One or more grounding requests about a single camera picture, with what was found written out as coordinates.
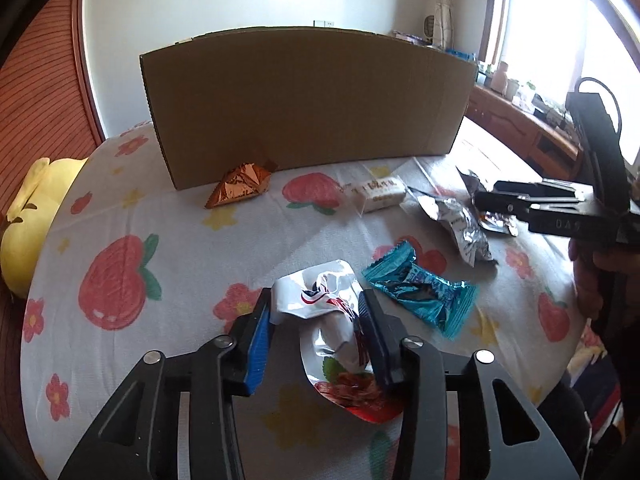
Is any pale thermos jug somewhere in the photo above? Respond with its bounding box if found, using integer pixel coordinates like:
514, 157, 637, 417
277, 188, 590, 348
492, 60, 511, 95

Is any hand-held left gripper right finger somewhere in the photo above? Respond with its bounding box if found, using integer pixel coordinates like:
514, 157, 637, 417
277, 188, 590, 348
356, 289, 576, 480

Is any person's right hand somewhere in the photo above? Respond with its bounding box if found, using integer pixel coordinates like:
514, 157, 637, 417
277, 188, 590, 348
570, 237, 608, 322

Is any brown slatted wardrobe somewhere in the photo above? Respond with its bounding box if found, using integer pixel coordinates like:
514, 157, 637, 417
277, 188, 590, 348
0, 0, 106, 221

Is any small white candy packet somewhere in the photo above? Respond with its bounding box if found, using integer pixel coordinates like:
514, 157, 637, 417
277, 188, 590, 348
345, 176, 407, 214

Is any silver snack packet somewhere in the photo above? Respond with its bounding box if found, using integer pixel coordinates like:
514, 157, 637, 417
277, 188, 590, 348
407, 187, 496, 267

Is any wood framed window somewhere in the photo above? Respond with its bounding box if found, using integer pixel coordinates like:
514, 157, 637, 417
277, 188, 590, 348
487, 0, 640, 171

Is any brown cardboard box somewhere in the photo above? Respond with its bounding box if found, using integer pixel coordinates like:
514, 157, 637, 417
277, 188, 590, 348
140, 26, 478, 191

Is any yellow plush toy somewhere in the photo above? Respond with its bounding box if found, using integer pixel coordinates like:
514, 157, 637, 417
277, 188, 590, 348
0, 157, 91, 301

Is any patterned white curtain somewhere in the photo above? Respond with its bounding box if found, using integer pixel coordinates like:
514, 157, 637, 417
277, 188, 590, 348
430, 0, 458, 51

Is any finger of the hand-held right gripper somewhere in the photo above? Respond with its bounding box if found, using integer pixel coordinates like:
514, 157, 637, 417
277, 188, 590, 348
472, 190, 583, 223
492, 179, 593, 200

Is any brown wooden cabinet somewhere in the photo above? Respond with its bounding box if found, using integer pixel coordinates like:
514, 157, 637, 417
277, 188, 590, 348
465, 82, 586, 176

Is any white and red snack packet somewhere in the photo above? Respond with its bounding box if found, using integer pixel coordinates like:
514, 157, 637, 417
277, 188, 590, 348
270, 259, 406, 425

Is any brown foil snack packet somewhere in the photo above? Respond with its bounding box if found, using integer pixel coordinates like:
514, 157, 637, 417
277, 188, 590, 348
204, 159, 278, 209

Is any dark cloth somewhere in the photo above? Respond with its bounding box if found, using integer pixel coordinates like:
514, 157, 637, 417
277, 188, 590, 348
540, 382, 626, 480

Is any teal snack packet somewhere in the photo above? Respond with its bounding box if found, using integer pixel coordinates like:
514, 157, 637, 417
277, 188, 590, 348
361, 241, 480, 339

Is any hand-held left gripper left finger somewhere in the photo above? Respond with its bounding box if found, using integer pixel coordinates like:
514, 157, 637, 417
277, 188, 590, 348
57, 289, 273, 480

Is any crumpled silver wrapper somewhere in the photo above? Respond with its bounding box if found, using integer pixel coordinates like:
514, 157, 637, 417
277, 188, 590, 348
456, 166, 493, 198

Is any small printed snack packet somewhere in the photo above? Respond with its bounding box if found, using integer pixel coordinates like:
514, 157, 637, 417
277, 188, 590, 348
477, 210, 521, 237

